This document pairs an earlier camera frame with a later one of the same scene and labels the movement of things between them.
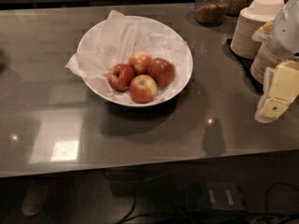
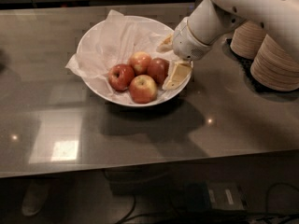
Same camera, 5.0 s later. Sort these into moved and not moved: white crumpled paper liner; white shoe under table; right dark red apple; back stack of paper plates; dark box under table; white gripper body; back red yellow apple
Moved: white gripper body
Not moved: back stack of paper plates; white crumpled paper liner; right dark red apple; back red yellow apple; dark box under table; white shoe under table
